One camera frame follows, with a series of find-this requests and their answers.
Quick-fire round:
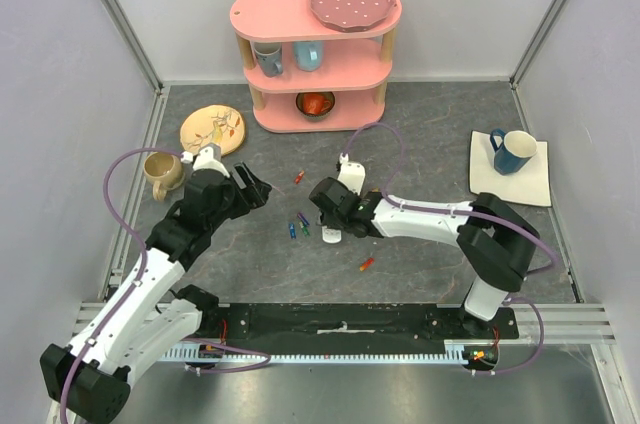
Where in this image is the white remote control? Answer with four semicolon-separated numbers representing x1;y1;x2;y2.
322;226;342;244

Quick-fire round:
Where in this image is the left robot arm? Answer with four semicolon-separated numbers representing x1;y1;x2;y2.
40;160;272;423

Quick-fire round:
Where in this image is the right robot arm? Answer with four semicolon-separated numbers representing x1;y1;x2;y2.
309;177;539;338

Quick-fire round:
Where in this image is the red battery far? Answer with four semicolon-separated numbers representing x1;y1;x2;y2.
294;171;305;184

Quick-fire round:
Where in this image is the red orange battery near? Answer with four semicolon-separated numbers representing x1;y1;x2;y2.
359;258;374;272

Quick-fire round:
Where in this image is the yellow floral plate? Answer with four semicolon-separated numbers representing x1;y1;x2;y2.
180;104;246;156

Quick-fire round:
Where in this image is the beige mug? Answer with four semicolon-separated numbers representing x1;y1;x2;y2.
143;152;186;202

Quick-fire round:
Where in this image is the red mug in bowl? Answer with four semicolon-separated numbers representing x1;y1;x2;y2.
302;93;333;116

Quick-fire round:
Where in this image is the dark bowl on shelf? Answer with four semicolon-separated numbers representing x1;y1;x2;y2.
295;92;335;121

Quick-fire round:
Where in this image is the pink three-tier shelf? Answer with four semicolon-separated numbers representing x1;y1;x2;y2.
230;0;402;133

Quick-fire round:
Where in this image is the grey mug on shelf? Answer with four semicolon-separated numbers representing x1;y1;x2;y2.
253;42;283;78

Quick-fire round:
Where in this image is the light blue mug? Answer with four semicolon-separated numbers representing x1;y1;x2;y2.
293;41;324;72

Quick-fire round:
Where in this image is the dark blue mug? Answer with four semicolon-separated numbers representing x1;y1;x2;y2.
489;129;537;175

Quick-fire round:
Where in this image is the white square plate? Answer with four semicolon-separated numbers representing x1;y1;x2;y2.
469;130;552;207

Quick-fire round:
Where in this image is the pink dotted plate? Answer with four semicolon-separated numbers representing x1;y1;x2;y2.
309;0;398;32

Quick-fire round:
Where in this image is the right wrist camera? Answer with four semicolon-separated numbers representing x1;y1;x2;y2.
337;153;366;195

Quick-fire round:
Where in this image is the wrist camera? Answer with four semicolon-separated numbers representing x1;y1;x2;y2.
180;144;230;177
337;153;366;195

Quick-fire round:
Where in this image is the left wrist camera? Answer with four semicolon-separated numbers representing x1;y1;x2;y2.
180;144;230;177

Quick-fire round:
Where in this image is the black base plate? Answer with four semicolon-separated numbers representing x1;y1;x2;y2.
194;303;519;355

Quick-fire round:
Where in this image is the white cable duct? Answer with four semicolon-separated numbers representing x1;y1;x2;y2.
159;341;501;370

